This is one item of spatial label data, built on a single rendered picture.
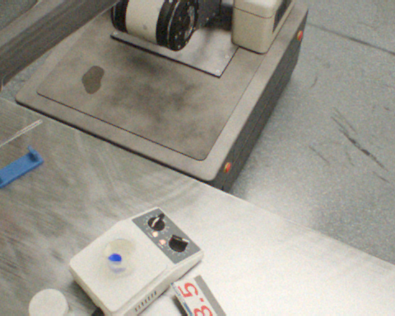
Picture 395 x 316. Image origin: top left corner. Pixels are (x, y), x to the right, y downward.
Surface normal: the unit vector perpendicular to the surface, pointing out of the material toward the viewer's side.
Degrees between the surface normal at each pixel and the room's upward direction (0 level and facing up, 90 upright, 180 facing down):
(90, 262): 0
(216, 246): 0
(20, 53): 78
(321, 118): 0
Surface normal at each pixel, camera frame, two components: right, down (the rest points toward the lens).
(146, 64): 0.04, -0.51
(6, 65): 0.29, 0.71
